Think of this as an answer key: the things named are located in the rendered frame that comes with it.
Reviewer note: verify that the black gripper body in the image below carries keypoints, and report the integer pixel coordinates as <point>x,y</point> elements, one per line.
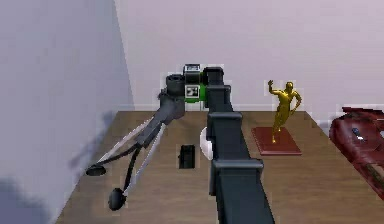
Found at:
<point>173,100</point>

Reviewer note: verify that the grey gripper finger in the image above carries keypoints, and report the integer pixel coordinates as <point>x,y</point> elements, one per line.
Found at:
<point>116,157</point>
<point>117,199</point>

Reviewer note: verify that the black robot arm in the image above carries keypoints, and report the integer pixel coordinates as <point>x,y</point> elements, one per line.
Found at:
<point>233,173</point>

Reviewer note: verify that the black telephone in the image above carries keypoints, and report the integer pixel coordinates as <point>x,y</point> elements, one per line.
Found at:
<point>187,156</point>

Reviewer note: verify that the green block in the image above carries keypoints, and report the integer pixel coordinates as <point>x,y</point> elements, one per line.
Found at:
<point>202,92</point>

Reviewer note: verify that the white round object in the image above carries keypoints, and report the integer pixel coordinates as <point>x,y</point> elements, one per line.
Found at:
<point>205,145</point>

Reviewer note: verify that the gold figure statue red base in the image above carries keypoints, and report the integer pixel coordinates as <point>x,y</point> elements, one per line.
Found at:
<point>278,141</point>

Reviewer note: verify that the small blue white object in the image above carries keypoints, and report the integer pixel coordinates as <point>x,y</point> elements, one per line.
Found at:
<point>358,134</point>

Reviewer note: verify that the dark red bag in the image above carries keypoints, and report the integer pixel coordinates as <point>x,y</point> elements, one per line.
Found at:
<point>360,150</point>

